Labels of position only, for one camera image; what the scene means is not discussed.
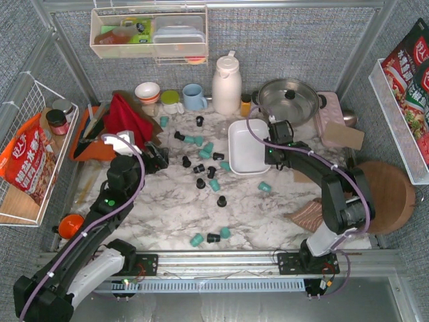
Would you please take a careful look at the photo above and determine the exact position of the brown cardboard on tray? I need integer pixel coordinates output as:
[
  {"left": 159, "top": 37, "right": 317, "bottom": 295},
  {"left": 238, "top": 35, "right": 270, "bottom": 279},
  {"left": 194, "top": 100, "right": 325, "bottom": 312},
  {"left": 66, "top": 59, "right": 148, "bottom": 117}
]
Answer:
[{"left": 322, "top": 121, "right": 365, "bottom": 150}]

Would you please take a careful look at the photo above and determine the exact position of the white right wall basket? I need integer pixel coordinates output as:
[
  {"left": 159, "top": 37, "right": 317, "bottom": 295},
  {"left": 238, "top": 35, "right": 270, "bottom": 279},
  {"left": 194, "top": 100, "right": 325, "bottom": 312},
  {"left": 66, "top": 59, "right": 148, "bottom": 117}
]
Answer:
[{"left": 368, "top": 58, "right": 428, "bottom": 186}]

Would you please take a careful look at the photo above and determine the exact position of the light blue mug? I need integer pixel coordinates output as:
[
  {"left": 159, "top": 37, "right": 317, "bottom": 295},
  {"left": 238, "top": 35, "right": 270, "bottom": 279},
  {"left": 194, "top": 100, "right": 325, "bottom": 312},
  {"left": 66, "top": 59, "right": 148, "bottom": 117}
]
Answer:
[{"left": 182, "top": 84, "right": 208, "bottom": 111}]

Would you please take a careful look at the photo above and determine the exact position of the clear plastic cup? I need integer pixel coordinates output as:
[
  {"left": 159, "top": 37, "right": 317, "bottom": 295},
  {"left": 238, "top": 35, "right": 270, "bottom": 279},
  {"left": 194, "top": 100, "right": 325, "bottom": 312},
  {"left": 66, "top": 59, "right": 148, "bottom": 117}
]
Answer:
[{"left": 219, "top": 120, "right": 233, "bottom": 135}]

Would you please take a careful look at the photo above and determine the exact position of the white wall-mounted basket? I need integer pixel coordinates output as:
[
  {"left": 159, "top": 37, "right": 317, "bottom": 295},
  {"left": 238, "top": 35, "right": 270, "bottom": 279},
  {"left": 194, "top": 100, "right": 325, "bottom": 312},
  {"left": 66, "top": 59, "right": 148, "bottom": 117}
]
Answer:
[{"left": 90, "top": 5, "right": 208, "bottom": 64}]

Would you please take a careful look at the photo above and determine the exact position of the green lid glass jar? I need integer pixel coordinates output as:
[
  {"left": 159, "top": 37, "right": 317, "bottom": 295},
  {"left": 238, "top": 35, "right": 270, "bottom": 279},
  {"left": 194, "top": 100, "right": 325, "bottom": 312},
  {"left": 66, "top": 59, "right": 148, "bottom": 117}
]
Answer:
[{"left": 160, "top": 90, "right": 184, "bottom": 115}]

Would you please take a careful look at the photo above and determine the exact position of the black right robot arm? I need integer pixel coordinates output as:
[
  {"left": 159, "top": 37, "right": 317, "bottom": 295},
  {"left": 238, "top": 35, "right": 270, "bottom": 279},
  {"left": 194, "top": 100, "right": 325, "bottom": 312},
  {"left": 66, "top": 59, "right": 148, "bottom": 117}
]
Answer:
[{"left": 263, "top": 121, "right": 375, "bottom": 272}]

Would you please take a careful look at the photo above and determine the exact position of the pink egg tray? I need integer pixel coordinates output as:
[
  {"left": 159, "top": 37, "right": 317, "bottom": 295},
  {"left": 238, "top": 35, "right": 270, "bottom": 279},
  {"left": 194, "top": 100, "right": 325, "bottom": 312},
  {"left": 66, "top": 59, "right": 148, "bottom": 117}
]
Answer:
[{"left": 314, "top": 91, "right": 345, "bottom": 148}]

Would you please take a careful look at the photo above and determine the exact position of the brown cardboard square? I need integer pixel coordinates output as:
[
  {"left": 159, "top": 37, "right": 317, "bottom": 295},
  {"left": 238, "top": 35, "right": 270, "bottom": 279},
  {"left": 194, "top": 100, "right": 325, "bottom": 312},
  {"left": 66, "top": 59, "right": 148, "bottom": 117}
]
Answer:
[{"left": 293, "top": 170, "right": 313, "bottom": 183}]

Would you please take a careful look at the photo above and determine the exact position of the striped pink knit cloth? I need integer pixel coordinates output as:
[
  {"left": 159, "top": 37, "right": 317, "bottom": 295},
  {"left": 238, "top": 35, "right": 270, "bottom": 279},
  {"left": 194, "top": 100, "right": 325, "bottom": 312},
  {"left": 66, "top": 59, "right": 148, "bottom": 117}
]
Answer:
[{"left": 284, "top": 198, "right": 324, "bottom": 233}]

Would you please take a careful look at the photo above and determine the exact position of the orange ball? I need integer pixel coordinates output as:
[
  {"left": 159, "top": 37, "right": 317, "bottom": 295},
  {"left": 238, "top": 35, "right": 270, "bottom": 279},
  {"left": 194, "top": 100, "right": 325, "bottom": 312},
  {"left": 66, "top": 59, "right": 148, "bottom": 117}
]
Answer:
[{"left": 58, "top": 214, "right": 84, "bottom": 239}]

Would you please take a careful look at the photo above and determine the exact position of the white rectangular storage basket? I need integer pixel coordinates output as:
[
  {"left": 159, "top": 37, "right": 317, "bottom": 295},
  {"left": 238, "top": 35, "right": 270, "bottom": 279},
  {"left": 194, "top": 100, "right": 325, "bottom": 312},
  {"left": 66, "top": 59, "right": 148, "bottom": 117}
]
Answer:
[{"left": 228, "top": 119, "right": 270, "bottom": 175}]

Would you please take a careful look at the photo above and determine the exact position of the red cloth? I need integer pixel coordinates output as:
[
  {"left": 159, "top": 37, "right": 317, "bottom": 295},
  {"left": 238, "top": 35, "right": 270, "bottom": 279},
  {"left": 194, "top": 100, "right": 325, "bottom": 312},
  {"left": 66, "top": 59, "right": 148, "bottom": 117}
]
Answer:
[{"left": 103, "top": 93, "right": 154, "bottom": 149}]

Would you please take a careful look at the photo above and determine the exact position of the silver lid jar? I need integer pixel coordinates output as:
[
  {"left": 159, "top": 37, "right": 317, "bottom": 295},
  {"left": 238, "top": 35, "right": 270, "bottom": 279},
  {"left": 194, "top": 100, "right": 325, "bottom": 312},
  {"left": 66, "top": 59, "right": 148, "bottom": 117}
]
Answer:
[{"left": 52, "top": 99, "right": 74, "bottom": 117}]

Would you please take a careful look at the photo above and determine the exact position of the steel pot with lid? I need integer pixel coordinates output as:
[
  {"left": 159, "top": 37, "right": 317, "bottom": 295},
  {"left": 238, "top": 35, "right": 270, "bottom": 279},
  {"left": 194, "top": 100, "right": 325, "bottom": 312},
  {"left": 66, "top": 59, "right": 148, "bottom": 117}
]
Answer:
[{"left": 252, "top": 78, "right": 327, "bottom": 127}]

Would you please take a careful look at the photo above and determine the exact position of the white bowl with stripes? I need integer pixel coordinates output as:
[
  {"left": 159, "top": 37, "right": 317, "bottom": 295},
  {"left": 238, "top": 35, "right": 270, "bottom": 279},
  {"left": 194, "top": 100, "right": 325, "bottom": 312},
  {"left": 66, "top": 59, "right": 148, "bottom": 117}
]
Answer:
[{"left": 134, "top": 82, "right": 160, "bottom": 103}]

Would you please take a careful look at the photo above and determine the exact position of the orange tray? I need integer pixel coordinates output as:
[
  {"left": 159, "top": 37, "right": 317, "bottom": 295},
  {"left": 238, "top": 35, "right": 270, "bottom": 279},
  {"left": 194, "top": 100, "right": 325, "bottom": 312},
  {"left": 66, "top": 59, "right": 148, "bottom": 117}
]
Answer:
[{"left": 68, "top": 106, "right": 116, "bottom": 162}]

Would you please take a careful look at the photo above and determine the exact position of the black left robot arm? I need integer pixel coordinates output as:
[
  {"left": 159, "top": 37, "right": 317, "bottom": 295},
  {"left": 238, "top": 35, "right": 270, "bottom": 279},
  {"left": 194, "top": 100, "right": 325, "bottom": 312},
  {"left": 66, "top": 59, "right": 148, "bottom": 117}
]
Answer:
[{"left": 13, "top": 148, "right": 155, "bottom": 321}]

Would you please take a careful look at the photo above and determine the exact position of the orange spice bottle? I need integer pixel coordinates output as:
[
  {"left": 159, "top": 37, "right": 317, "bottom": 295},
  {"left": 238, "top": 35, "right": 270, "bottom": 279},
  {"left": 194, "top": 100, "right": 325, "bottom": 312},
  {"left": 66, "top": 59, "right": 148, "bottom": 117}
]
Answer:
[{"left": 240, "top": 93, "right": 252, "bottom": 117}]

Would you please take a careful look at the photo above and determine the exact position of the red lid jar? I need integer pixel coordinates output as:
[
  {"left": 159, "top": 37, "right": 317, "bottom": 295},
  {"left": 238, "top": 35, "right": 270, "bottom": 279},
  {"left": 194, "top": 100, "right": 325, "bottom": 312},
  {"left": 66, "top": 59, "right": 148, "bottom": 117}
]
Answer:
[{"left": 46, "top": 109, "right": 69, "bottom": 136}]

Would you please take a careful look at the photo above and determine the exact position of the black coffee capsule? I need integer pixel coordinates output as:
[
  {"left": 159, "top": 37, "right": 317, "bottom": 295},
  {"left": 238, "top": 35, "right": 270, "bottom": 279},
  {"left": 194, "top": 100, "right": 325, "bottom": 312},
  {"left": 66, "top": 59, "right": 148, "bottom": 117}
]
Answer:
[
  {"left": 182, "top": 156, "right": 192, "bottom": 168},
  {"left": 207, "top": 166, "right": 217, "bottom": 179},
  {"left": 174, "top": 131, "right": 186, "bottom": 141},
  {"left": 212, "top": 152, "right": 225, "bottom": 160},
  {"left": 196, "top": 178, "right": 206, "bottom": 189},
  {"left": 217, "top": 195, "right": 227, "bottom": 207},
  {"left": 193, "top": 164, "right": 205, "bottom": 174},
  {"left": 196, "top": 115, "right": 204, "bottom": 127},
  {"left": 206, "top": 233, "right": 221, "bottom": 244}
]

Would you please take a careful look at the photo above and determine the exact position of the white thermos jug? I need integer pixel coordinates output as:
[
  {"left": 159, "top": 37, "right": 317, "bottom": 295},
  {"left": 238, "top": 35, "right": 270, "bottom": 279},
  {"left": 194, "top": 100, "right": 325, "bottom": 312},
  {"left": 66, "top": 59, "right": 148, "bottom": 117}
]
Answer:
[{"left": 212, "top": 50, "right": 242, "bottom": 115}]

